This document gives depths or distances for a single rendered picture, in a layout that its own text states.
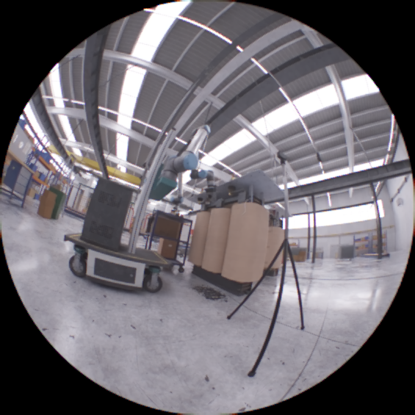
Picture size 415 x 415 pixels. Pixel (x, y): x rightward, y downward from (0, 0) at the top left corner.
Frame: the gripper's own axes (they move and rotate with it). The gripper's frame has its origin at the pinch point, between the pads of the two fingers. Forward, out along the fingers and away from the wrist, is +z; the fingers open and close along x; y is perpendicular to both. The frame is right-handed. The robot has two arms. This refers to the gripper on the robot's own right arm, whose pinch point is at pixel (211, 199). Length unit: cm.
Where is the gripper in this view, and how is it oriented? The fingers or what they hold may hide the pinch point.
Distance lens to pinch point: 152.3
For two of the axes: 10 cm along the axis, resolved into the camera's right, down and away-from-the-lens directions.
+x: 6.7, 0.2, -7.4
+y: -7.4, 0.9, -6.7
